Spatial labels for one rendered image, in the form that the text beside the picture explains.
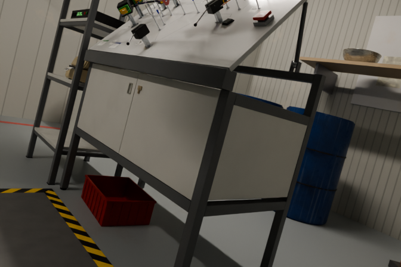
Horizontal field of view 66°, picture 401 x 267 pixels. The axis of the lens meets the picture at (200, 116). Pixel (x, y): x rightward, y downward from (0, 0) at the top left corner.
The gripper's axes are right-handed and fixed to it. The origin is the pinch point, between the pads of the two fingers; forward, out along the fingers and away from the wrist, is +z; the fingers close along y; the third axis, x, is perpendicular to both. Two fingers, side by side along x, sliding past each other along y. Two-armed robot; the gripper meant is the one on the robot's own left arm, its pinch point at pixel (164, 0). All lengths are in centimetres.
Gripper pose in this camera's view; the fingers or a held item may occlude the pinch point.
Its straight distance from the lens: 141.9
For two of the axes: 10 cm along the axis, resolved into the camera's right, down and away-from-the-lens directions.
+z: 1.8, 7.2, 6.7
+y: -3.5, -5.9, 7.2
